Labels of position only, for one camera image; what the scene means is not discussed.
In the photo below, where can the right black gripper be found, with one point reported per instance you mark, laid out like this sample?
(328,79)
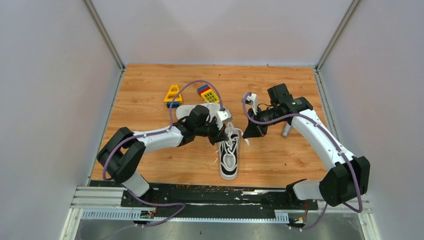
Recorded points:
(253,130)

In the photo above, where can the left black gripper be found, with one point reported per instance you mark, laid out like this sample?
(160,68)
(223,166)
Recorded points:
(219,135)

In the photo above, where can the black white sneaker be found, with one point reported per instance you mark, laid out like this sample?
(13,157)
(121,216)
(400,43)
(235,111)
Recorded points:
(228,166)

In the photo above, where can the white shoelace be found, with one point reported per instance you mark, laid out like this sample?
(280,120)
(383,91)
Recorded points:
(232,144)

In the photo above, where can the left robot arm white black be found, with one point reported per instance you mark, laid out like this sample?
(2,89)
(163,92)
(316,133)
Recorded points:
(121,155)

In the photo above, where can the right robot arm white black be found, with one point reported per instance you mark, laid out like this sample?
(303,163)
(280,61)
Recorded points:
(347,176)

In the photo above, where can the grey metal cylinder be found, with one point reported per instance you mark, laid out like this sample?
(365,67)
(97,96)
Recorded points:
(286,130)

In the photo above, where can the white shoe upside down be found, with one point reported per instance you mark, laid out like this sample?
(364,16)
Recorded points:
(184,110)

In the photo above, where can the colourful toy block stack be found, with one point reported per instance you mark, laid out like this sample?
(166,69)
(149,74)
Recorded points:
(208,94)

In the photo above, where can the yellow triangle toy block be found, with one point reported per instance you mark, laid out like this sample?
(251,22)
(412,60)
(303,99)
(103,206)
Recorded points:
(171,99)

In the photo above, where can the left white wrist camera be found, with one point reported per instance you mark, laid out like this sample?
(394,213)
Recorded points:
(223,117)

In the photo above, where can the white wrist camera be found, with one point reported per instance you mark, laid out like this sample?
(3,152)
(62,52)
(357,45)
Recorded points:
(223,117)
(251,99)

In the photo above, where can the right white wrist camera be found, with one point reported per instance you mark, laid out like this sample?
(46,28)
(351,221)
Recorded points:
(251,99)

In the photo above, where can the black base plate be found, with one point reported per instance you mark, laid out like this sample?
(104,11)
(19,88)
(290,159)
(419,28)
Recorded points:
(218,202)

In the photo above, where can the aluminium frame rail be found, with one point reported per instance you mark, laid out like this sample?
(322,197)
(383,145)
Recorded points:
(88,197)

